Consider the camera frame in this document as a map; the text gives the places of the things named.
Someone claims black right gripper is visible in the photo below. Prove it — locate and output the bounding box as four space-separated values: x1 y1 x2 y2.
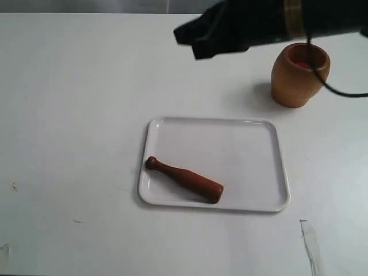
174 1 288 60

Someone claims brown wooden pestle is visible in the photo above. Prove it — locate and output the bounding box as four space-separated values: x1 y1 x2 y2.
145 156 224 204

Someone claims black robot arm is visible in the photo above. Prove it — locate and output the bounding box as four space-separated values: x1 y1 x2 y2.
174 1 367 60

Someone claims wooden mortar cup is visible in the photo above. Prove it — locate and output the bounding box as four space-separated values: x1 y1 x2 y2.
271 43 323 108

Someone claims white rectangular plastic tray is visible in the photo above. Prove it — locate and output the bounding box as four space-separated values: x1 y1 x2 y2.
138 117 290 212

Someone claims black cable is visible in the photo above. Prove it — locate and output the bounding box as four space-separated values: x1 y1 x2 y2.
298 0 368 97

